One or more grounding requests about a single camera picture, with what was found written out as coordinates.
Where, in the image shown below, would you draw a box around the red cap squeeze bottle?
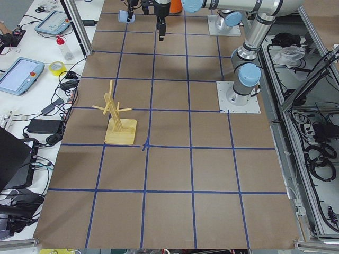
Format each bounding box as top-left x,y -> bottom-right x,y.
56,35 -> 74,61

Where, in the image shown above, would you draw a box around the aluminium frame post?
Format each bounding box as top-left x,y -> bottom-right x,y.
60,0 -> 92,57

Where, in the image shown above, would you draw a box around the far teach pendant tablet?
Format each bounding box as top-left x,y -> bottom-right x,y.
34,11 -> 70,35

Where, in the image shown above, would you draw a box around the light blue cup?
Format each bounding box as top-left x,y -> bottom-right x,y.
118,10 -> 135,23

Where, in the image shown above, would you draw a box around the yellow tape roll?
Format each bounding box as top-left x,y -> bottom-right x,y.
49,61 -> 67,76

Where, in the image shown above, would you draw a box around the orange cylindrical container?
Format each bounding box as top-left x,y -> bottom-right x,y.
169,0 -> 183,14

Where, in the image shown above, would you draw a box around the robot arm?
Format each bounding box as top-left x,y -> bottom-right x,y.
118,1 -> 242,41
225,1 -> 303,106

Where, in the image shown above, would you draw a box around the black scissors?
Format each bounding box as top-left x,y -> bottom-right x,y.
35,6 -> 46,13

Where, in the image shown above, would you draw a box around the white crumpled cloth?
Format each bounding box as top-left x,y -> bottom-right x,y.
273,46 -> 305,68

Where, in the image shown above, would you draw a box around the black power adapter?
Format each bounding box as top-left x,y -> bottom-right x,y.
27,119 -> 62,134

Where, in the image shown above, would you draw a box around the small black adapter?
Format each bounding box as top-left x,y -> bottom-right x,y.
41,98 -> 64,116

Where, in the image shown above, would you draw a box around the teach pendant tablet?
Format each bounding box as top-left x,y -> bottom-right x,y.
1,57 -> 45,95
34,11 -> 70,35

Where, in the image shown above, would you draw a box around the near teach pendant tablet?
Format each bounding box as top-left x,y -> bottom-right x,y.
1,57 -> 45,95

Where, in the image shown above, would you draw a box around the wooden cup stand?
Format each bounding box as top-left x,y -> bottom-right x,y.
92,80 -> 137,145

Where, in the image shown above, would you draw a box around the black laptop computer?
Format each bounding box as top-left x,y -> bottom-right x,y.
1,128 -> 38,190

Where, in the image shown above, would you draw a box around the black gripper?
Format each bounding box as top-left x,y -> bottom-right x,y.
127,0 -> 171,41

